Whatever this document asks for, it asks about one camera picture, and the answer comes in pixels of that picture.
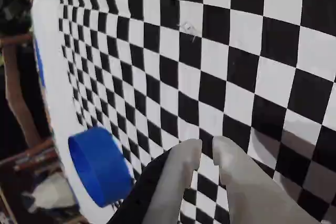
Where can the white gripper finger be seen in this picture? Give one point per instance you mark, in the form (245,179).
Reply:
(249,195)

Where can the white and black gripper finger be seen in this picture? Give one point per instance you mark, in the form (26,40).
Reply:
(170,182)

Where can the blue round box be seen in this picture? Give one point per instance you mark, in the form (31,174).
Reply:
(99,166)

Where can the blue white paper penguin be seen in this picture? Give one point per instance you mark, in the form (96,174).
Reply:
(50,195)

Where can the checkerboard printed white mat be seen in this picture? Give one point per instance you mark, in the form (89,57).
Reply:
(236,51)

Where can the blue tape strip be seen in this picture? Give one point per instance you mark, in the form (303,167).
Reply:
(40,64)

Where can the brown wooden chair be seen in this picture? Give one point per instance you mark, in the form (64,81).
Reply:
(13,85)

